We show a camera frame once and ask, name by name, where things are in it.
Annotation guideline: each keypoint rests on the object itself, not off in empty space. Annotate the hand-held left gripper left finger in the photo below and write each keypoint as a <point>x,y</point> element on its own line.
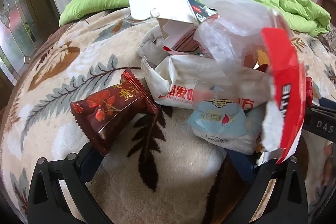
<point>88,169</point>

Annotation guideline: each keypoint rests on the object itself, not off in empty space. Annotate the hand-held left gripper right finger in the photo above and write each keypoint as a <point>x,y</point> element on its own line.
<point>241,163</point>

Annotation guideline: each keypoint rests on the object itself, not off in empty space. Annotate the light blue snack packet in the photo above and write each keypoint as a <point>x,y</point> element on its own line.
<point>223,132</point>

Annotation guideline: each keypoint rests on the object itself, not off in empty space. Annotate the dark red candy wrapper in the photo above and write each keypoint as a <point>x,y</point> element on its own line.
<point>110,108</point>

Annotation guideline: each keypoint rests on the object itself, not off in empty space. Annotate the torn red and white packet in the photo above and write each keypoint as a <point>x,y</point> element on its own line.
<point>286,69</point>

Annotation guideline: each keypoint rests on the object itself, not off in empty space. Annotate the white wrapper with red print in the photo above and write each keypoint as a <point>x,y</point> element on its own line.
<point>183,74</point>

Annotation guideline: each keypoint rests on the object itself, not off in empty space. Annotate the person's right hand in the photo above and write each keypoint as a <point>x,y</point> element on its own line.
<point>329,161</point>

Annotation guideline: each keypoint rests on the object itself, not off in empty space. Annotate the leaf print blanket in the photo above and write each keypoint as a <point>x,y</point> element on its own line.
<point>162,161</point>

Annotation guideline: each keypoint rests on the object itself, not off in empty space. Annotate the grey-white crumpled wrapper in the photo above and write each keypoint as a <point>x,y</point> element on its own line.
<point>151,45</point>

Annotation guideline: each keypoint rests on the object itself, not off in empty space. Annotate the open red and white box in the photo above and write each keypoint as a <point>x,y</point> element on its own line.
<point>178,35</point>

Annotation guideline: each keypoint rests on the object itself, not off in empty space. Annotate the wooden door with glass pane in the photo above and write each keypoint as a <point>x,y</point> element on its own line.
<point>15,16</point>

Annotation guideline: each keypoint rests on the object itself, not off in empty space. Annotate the flat white cardboard box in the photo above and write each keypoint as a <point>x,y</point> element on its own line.
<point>162,3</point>

